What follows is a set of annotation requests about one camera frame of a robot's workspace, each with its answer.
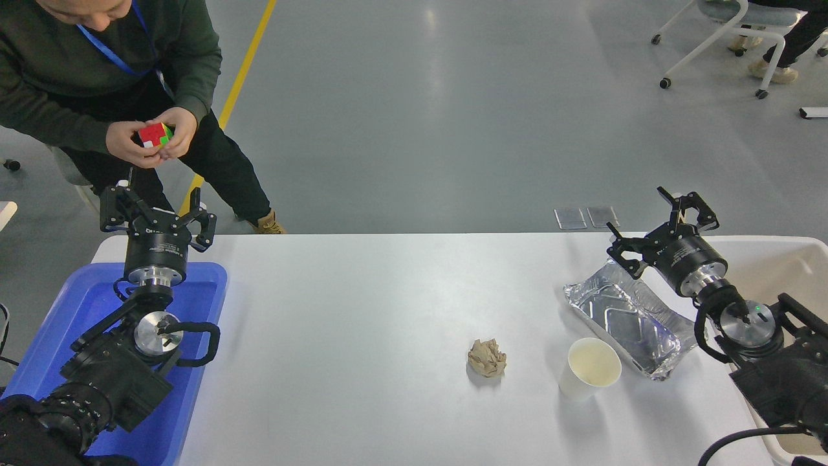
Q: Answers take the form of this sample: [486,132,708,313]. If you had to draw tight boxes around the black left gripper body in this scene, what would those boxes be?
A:
[124,219,193,273]

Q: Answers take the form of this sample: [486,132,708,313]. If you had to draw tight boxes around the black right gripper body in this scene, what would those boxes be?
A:
[655,233,729,296]

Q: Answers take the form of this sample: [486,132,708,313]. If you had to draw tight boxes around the colourful puzzle cube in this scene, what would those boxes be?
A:
[138,122,174,150]

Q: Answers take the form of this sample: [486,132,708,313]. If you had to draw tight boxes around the white paper cup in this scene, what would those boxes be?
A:
[558,337,622,402]

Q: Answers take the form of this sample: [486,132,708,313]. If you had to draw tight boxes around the person's right hand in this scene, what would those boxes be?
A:
[105,120,166,170]

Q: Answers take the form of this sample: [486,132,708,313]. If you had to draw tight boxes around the person's left hand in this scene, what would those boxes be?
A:
[147,107,198,161]

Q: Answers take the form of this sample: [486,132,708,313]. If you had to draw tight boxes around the silver foil tray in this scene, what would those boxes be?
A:
[563,258,701,381]

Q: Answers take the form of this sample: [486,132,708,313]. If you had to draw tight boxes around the large pale plastic bin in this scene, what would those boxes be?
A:
[702,235,828,466]

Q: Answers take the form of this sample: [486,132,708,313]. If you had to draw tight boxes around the blue plastic tray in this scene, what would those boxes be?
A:
[0,262,228,466]

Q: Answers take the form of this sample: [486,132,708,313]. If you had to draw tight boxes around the crumpled tan paper ball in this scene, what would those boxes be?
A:
[467,338,507,379]

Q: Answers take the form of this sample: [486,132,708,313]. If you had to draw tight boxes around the thin black cable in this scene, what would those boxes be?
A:
[0,303,20,370]

